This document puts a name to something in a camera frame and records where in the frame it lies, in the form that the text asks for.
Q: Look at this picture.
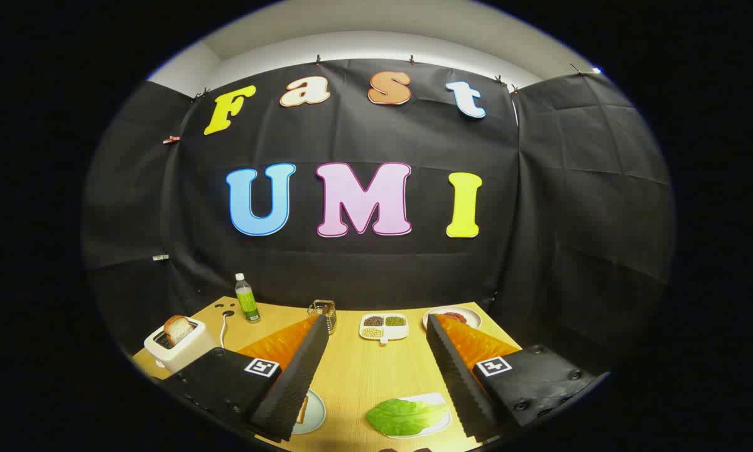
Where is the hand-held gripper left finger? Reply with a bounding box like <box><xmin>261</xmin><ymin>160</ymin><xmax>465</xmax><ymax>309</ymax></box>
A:
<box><xmin>161</xmin><ymin>314</ymin><xmax>331</xmax><ymax>443</ymax></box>

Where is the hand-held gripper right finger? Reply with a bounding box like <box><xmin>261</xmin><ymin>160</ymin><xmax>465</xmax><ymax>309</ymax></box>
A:
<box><xmin>425</xmin><ymin>313</ymin><xmax>598</xmax><ymax>442</ymax></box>

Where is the green lettuce leaf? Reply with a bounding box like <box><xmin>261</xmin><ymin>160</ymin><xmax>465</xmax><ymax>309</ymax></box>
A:
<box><xmin>366</xmin><ymin>398</ymin><xmax>449</xmax><ymax>437</ymax></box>

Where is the toasted bread slice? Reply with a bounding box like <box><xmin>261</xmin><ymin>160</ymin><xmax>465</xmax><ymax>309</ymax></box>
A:
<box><xmin>164</xmin><ymin>315</ymin><xmax>196</xmax><ymax>347</ymax></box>

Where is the white square plate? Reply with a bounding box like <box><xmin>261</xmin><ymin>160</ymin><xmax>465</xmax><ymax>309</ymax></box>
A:
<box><xmin>382</xmin><ymin>393</ymin><xmax>453</xmax><ymax>439</ymax></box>

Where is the pale green round plate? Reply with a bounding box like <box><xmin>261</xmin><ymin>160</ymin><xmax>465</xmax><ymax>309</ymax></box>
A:
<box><xmin>291</xmin><ymin>388</ymin><xmax>327</xmax><ymax>436</ymax></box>

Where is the white oval plate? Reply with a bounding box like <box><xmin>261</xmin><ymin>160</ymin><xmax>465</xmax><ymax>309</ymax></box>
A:
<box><xmin>423</xmin><ymin>306</ymin><xmax>482</xmax><ymax>331</ymax></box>

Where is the green label drink bottle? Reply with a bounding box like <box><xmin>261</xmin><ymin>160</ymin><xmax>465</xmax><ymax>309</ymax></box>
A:
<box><xmin>234</xmin><ymin>273</ymin><xmax>261</xmax><ymax>324</ymax></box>

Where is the white divided dish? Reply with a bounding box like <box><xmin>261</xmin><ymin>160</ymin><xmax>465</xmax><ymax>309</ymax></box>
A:
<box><xmin>359</xmin><ymin>313</ymin><xmax>409</xmax><ymax>345</ymax></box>

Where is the white toaster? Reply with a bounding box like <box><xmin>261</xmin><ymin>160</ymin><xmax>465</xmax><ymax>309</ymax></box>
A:
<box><xmin>144</xmin><ymin>317</ymin><xmax>217</xmax><ymax>374</ymax></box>

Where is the black backdrop cloth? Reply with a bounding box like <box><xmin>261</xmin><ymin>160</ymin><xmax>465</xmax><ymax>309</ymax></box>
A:
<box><xmin>81</xmin><ymin>58</ymin><xmax>675</xmax><ymax>377</ymax></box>

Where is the metal wire utensil holder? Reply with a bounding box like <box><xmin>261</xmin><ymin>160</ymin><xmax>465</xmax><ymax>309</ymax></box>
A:
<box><xmin>307</xmin><ymin>299</ymin><xmax>337</xmax><ymax>335</ymax></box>

